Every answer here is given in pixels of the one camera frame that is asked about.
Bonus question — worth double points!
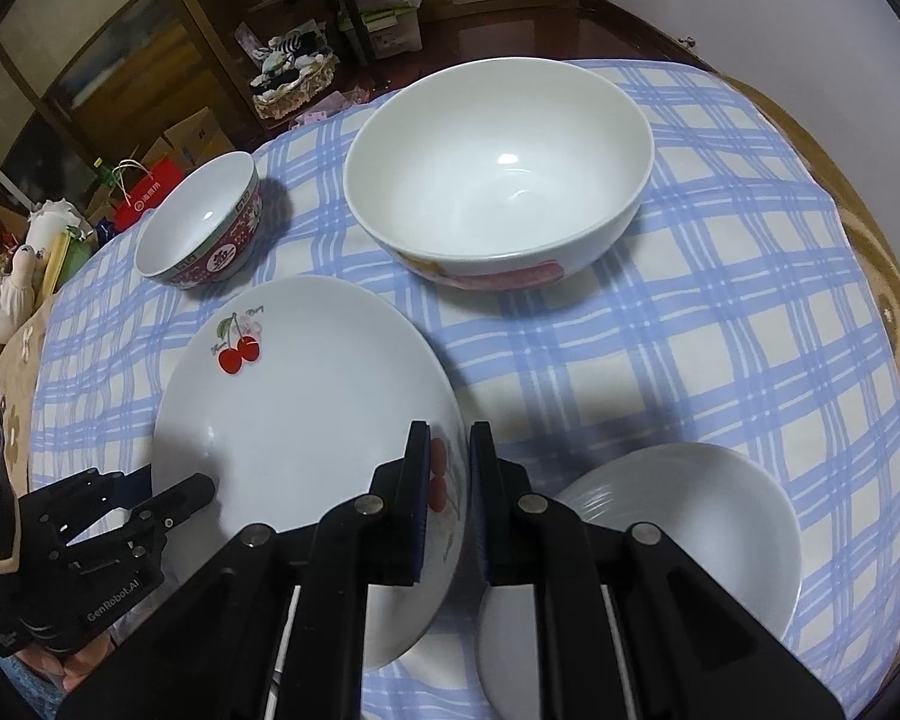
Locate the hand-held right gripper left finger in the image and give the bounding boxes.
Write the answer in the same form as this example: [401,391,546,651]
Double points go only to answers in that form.
[56,420,432,720]

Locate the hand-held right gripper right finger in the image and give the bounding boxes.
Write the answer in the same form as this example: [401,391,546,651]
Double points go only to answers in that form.
[469,420,848,720]

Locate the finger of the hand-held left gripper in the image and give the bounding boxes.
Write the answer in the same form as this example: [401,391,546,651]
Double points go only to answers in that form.
[97,474,218,541]
[21,467,132,533]

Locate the large white cherry plate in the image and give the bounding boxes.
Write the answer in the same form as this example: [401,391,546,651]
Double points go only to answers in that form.
[152,275,470,672]

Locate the medium red patterned bowl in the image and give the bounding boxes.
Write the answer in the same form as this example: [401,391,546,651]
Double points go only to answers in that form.
[476,442,803,720]

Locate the small red patterned bowl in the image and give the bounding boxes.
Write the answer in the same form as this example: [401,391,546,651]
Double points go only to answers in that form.
[135,151,262,291]

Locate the large white printed bowl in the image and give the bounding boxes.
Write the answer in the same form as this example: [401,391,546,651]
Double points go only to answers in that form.
[343,58,655,292]

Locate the person's left hand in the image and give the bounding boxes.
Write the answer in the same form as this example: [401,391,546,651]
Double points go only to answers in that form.
[15,641,121,695]

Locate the pink plush toy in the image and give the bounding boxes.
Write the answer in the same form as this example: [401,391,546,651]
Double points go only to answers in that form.
[0,244,46,346]

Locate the green yellow cushion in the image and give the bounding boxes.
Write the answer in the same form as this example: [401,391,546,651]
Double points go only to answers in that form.
[41,229,91,293]

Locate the white frilly plush toy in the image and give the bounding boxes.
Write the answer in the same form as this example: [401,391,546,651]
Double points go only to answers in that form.
[26,199,83,241]

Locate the red paper bag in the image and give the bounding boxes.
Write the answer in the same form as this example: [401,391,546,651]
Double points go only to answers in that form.
[111,160,188,235]

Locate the blue plaid cloth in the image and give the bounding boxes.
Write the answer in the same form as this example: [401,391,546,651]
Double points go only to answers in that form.
[30,60,900,720]

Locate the small cardboard box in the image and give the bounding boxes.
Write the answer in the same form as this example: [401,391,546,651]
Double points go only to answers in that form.
[163,106,237,170]

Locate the pink floral fabric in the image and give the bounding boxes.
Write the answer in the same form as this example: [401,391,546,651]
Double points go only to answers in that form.
[296,90,372,125]

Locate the wicker basket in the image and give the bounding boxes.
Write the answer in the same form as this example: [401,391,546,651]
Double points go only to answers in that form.
[251,52,340,121]

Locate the black white striped cloth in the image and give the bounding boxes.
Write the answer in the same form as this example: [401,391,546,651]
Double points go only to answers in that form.
[259,28,331,87]

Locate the wooden wardrobe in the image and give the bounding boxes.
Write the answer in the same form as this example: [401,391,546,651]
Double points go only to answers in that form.
[0,0,286,241]

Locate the wooden corner shelf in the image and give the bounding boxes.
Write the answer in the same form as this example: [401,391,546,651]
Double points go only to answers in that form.
[172,0,331,121]

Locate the dark side table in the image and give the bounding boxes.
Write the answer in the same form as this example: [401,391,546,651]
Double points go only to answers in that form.
[247,0,413,68]

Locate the plastic storage box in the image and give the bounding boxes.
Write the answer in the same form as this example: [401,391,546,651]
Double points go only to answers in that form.
[345,0,425,61]

